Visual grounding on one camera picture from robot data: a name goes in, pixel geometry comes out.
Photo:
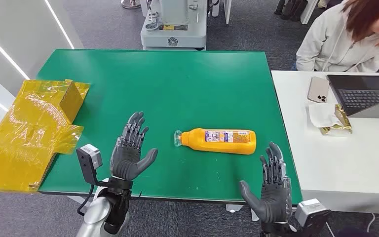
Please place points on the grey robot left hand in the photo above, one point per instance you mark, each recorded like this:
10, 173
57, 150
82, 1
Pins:
125, 160

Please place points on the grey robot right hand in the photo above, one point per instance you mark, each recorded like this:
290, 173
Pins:
274, 199

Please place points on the orange detergent bottle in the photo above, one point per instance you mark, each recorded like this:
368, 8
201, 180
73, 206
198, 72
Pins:
222, 141

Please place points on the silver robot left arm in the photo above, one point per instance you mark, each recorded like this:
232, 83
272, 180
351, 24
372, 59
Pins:
109, 209

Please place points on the white table foot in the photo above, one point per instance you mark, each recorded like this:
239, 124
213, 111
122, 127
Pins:
234, 208
255, 216
78, 199

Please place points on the white tissue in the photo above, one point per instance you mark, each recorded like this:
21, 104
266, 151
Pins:
322, 115

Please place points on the yellow taped cardboard box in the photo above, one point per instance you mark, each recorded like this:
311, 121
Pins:
29, 137

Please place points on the gold foil wrapper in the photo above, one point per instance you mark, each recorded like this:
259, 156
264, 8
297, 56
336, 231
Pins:
343, 124

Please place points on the beige smartphone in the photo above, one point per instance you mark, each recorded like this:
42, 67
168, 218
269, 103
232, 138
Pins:
318, 90

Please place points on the dark laptop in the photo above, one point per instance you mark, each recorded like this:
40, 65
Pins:
362, 93

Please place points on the grey machine base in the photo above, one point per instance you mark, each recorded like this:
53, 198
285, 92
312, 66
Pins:
173, 26

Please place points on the chrome chair base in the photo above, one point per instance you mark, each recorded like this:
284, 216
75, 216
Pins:
130, 3

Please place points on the seated person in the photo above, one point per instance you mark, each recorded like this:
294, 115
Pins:
340, 42

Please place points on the dark objects on floor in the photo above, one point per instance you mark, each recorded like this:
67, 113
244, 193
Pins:
289, 9

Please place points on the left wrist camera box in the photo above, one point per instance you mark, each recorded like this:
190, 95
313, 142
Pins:
89, 160

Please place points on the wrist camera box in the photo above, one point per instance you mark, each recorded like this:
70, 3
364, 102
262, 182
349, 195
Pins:
89, 160
310, 216

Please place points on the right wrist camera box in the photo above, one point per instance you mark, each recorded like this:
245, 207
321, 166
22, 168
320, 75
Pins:
310, 216

